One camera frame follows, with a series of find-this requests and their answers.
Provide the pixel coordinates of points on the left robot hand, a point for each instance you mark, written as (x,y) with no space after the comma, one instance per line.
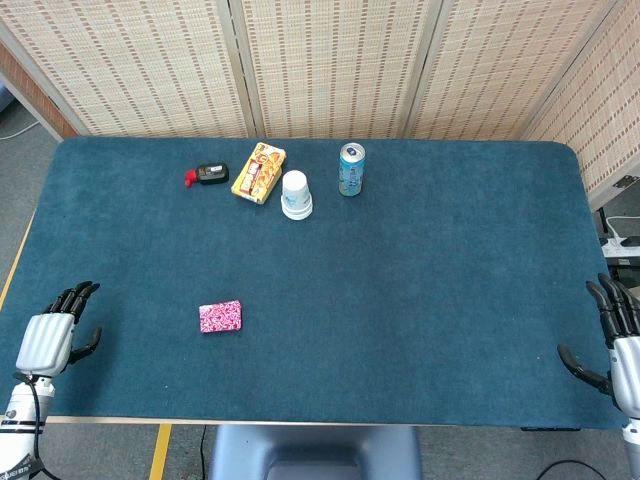
(45,342)

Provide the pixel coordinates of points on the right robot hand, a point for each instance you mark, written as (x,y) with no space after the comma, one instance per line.
(627,365)

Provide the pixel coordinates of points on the pink patterned card stack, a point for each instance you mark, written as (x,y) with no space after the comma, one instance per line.
(221,317)

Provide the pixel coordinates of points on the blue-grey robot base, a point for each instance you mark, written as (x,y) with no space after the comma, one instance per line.
(315,450)

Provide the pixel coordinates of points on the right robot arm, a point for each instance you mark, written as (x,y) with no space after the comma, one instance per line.
(632,445)

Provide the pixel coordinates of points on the black equipment box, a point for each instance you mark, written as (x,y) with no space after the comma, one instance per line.
(627,270)

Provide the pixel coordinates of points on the black table control panel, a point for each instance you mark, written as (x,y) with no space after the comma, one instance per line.
(550,428)

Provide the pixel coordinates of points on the white power strip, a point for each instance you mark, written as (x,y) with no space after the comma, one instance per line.
(622,246)

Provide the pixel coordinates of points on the metal screen hinge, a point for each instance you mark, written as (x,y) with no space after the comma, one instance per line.
(625,182)

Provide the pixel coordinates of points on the black bottle red cap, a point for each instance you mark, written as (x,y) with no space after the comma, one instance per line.
(212,174)

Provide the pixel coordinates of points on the woven bamboo screen panel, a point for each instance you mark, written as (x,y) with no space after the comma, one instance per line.
(125,65)
(500,65)
(605,120)
(335,65)
(30,92)

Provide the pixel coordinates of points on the yellow snack box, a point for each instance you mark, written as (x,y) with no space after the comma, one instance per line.
(257,174)

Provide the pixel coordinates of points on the blue felt table mat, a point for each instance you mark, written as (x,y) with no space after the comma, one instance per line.
(350,300)

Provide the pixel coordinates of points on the white paper cup stack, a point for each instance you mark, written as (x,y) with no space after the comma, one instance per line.
(296,195)

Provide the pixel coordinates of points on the light blue drink can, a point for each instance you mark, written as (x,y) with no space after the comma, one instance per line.
(352,172)

